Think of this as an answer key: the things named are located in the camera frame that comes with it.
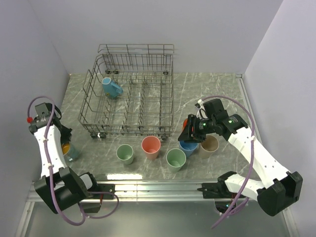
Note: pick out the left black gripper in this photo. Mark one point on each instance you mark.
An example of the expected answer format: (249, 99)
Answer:
(66, 136)

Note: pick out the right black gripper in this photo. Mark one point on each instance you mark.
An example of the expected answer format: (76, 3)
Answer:
(189, 136)

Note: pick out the teal patterned mug yellow inside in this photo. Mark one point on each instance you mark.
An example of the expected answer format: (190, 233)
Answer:
(70, 153)

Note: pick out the green plastic cup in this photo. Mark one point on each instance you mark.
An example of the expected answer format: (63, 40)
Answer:
(175, 159)
(125, 153)

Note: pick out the light blue floral mug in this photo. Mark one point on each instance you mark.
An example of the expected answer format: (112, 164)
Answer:
(111, 89)

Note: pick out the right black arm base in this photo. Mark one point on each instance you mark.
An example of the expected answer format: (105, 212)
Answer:
(223, 198)

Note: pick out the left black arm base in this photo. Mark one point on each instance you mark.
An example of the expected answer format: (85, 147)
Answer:
(92, 204)

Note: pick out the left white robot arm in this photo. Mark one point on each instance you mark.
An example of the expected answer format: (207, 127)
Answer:
(69, 188)

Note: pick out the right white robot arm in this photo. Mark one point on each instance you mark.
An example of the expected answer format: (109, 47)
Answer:
(277, 189)

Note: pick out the blue plastic cup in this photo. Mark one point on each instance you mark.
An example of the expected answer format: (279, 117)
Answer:
(187, 148)

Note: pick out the beige plastic cup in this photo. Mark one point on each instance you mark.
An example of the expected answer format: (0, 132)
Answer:
(208, 146)

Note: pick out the pink plastic cup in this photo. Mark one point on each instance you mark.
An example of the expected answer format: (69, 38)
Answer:
(151, 146)

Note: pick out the orange mug black handle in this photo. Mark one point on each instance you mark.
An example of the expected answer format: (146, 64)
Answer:
(184, 124)

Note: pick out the aluminium mounting rail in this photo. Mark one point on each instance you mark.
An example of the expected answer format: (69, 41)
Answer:
(157, 191)

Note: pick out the grey wire dish rack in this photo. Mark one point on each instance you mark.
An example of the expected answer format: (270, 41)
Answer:
(145, 72)

